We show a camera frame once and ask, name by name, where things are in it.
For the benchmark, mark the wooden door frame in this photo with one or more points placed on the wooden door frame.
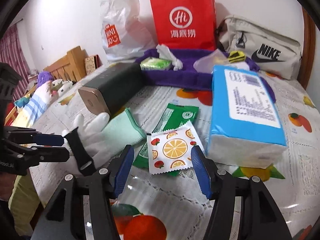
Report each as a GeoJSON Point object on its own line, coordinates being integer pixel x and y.
{"type": "Point", "coordinates": [309, 46]}

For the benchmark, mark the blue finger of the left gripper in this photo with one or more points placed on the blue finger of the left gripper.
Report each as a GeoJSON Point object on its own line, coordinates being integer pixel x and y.
{"type": "Point", "coordinates": [48, 139]}
{"type": "Point", "coordinates": [44, 154]}

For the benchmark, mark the green gold tea tin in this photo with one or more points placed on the green gold tea tin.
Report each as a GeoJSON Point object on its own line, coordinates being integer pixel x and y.
{"type": "Point", "coordinates": [112, 89]}

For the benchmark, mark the red striped curtain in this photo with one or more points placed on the red striped curtain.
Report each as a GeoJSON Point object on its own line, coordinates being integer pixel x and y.
{"type": "Point", "coordinates": [12, 54]}

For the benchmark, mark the green wet wipes pack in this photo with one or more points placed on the green wet wipes pack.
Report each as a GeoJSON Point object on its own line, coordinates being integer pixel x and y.
{"type": "Point", "coordinates": [152, 63]}

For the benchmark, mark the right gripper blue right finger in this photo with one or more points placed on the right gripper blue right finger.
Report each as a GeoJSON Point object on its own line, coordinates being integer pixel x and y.
{"type": "Point", "coordinates": [202, 169]}

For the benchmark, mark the green sachet packet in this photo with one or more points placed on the green sachet packet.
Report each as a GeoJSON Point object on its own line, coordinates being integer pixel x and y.
{"type": "Point", "coordinates": [173, 117]}

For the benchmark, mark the orange print wipe sachet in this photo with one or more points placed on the orange print wipe sachet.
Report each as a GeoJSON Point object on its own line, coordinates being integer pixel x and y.
{"type": "Point", "coordinates": [170, 150]}

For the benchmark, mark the purple towel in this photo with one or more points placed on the purple towel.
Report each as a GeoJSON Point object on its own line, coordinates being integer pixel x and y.
{"type": "Point", "coordinates": [188, 77]}

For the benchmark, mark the white glove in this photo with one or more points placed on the white glove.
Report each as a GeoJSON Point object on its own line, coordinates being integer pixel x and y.
{"type": "Point", "coordinates": [94, 139]}

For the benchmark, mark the white tissue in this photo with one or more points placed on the white tissue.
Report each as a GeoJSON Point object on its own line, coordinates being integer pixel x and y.
{"type": "Point", "coordinates": [166, 54]}

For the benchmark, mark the white Miniso plastic bag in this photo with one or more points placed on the white Miniso plastic bag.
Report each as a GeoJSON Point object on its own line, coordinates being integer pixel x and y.
{"type": "Point", "coordinates": [123, 35]}

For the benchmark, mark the clear plastic bag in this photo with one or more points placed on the clear plastic bag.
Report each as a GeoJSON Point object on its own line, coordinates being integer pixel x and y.
{"type": "Point", "coordinates": [206, 64]}

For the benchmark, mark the purple plush toy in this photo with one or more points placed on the purple plush toy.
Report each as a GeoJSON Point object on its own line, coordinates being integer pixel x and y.
{"type": "Point", "coordinates": [43, 77]}

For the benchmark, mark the yellow black mesh pouch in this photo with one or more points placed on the yellow black mesh pouch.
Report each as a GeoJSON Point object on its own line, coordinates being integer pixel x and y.
{"type": "Point", "coordinates": [236, 56]}

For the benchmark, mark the fruit pattern tablecloth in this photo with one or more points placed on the fruit pattern tablecloth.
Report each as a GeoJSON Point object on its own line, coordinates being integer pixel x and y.
{"type": "Point", "coordinates": [178, 201]}

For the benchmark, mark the red Haidilao paper bag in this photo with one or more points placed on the red Haidilao paper bag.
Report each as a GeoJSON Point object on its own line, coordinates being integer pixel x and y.
{"type": "Point", "coordinates": [185, 24]}

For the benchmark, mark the blue tissue pack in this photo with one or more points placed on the blue tissue pack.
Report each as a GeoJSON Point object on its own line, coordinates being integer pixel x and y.
{"type": "Point", "coordinates": [245, 128]}

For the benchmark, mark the white plush toy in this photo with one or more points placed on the white plush toy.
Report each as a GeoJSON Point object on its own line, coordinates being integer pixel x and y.
{"type": "Point", "coordinates": [59, 87]}

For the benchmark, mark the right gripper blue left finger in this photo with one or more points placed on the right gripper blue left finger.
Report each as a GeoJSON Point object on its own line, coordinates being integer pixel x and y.
{"type": "Point", "coordinates": [126, 160]}

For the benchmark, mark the grey Nike waist bag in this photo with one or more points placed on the grey Nike waist bag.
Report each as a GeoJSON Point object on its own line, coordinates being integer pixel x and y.
{"type": "Point", "coordinates": [271, 51]}

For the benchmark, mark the mint green cloth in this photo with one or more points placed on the mint green cloth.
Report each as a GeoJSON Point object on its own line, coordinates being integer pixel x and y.
{"type": "Point", "coordinates": [123, 130]}

